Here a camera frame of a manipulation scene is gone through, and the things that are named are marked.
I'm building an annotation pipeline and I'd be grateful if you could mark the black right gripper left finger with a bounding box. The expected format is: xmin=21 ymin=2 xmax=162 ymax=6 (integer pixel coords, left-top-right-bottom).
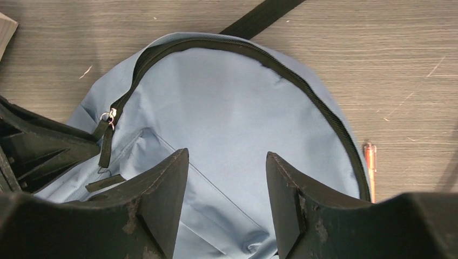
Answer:
xmin=1 ymin=148 xmax=189 ymax=258

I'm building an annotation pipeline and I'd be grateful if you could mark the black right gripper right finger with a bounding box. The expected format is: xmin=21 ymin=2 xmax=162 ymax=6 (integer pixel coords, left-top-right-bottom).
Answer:
xmin=266 ymin=152 xmax=457 ymax=258

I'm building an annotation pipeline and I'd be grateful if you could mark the orange pencil right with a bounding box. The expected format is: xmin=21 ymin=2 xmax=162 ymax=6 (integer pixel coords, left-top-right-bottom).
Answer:
xmin=363 ymin=141 xmax=376 ymax=203

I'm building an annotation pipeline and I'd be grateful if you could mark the blue grey student backpack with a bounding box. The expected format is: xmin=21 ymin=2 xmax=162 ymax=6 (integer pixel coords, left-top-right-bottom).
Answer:
xmin=37 ymin=1 xmax=371 ymax=258

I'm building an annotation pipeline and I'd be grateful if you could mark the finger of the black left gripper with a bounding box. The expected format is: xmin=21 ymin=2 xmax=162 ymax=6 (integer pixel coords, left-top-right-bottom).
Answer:
xmin=1 ymin=98 xmax=100 ymax=193

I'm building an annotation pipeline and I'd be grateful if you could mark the small wooden cube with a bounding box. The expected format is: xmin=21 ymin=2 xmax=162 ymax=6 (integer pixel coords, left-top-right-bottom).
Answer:
xmin=0 ymin=13 xmax=18 ymax=59

